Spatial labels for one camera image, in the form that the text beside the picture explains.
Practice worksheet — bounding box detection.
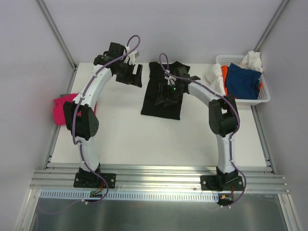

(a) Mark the black t shirt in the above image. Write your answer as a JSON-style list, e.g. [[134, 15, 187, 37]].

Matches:
[[141, 62, 183, 120]]

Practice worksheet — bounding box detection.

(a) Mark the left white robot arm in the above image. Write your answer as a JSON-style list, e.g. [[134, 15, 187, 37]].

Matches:
[[63, 42, 142, 187]]

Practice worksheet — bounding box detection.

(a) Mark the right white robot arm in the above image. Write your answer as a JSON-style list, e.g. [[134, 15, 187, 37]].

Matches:
[[155, 67, 240, 190]]

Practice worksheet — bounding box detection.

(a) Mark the white t shirt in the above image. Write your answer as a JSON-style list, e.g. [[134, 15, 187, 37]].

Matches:
[[205, 64, 224, 95]]

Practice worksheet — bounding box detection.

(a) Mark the orange t shirt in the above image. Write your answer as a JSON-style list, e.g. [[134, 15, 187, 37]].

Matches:
[[221, 64, 239, 99]]

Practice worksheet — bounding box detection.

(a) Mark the blue t shirt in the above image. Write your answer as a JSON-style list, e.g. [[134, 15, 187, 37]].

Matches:
[[237, 67, 262, 100]]

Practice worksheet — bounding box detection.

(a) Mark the folded pink t shirt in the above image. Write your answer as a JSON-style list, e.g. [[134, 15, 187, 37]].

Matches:
[[53, 93, 98, 126]]

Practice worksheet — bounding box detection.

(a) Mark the white cloth in basket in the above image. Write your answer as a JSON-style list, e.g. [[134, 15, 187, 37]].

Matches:
[[240, 51, 263, 73]]

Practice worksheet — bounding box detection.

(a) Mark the white plastic basket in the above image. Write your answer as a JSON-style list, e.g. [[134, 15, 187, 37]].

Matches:
[[216, 54, 270, 106]]

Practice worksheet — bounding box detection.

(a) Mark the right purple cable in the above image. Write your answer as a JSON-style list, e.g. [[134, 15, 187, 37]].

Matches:
[[159, 53, 247, 209]]

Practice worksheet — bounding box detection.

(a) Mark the purple cable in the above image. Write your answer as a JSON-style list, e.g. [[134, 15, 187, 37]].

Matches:
[[159, 53, 247, 209], [38, 35, 141, 214]]

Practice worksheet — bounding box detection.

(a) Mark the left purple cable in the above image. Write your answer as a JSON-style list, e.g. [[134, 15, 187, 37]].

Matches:
[[38, 35, 141, 214]]

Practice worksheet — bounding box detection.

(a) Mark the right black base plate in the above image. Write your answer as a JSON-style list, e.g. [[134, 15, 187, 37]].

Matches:
[[200, 175, 244, 192]]

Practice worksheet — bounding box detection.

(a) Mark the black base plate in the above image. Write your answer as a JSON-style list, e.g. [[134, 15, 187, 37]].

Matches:
[[73, 172, 116, 189], [200, 175, 244, 192]]

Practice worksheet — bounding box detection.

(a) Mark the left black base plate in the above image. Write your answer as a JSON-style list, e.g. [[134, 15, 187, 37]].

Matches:
[[73, 172, 116, 189]]

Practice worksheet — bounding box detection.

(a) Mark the white slotted cable duct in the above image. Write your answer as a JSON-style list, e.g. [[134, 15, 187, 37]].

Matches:
[[40, 190, 218, 203]]

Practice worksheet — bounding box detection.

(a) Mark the aluminium mounting rail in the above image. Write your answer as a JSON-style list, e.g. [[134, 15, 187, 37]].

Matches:
[[30, 163, 291, 194]]

